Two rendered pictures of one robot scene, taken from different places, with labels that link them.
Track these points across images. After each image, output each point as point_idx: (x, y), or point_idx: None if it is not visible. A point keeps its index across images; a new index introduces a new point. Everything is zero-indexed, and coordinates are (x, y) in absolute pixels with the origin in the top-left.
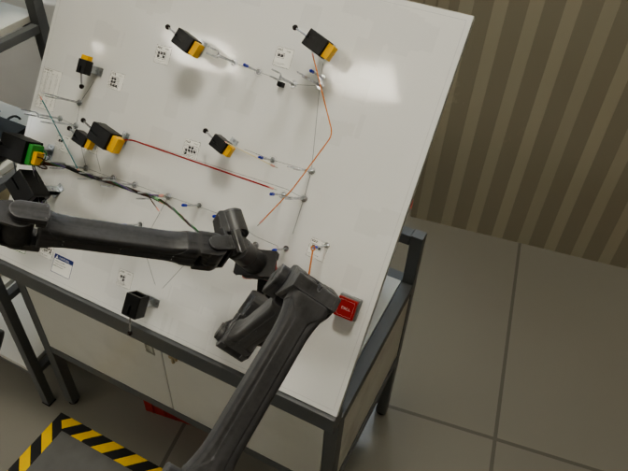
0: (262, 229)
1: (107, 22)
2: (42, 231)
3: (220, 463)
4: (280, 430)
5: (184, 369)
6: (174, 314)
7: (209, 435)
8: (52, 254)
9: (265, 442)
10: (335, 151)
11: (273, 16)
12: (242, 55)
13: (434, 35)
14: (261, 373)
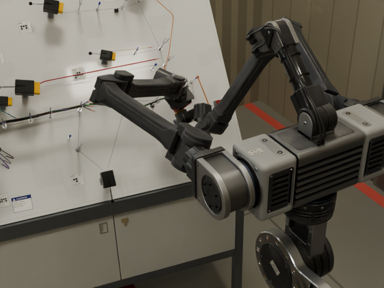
0: None
1: None
2: (132, 84)
3: (328, 80)
4: (207, 220)
5: (134, 225)
6: (125, 178)
7: (311, 80)
8: (9, 200)
9: (197, 243)
10: (167, 32)
11: None
12: (82, 5)
13: None
14: (307, 51)
